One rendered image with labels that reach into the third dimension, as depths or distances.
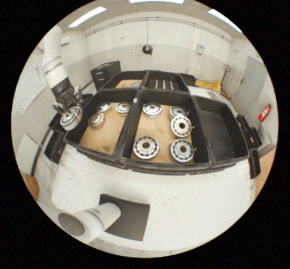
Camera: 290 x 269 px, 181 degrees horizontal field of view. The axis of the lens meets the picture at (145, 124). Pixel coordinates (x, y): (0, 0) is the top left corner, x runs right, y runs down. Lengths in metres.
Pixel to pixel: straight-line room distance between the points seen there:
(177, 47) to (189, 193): 3.64
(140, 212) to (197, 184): 0.32
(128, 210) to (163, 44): 3.72
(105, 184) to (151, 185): 0.25
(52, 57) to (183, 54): 3.58
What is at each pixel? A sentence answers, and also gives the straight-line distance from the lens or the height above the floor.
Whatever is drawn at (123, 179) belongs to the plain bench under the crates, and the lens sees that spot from 0.48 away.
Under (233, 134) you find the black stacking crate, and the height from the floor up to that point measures 0.87.
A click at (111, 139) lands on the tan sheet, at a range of 0.42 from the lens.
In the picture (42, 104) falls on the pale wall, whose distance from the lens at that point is 3.14.
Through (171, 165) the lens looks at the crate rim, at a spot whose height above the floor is 0.93.
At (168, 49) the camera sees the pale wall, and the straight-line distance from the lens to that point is 3.53.
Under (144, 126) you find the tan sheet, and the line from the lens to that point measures 0.42.
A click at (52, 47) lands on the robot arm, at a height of 1.26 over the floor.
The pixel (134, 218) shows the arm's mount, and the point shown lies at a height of 0.75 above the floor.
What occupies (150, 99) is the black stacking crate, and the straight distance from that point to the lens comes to 0.53.
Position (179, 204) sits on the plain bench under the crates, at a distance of 0.51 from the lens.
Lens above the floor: 1.17
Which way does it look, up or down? 51 degrees down
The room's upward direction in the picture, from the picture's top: 3 degrees counter-clockwise
